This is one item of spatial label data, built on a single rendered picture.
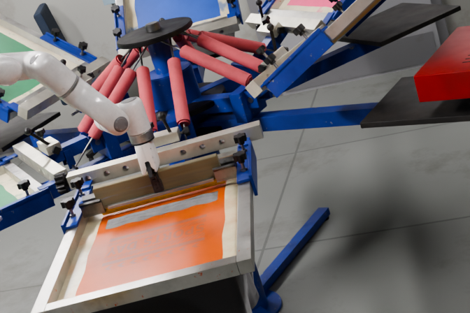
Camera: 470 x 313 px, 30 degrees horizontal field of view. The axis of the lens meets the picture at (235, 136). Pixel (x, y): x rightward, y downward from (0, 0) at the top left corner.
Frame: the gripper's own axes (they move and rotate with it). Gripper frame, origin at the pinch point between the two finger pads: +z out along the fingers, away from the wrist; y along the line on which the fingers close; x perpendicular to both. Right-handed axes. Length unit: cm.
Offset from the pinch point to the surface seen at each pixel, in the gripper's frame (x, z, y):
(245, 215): 27.6, 2.5, 34.5
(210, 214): 16.1, 6.0, 20.2
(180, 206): 6.4, 5.4, 9.7
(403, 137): 97, 102, -235
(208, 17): 14, -15, -158
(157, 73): -4, -14, -83
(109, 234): -16.0, 6.0, 15.0
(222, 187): 19.1, 6.1, 2.0
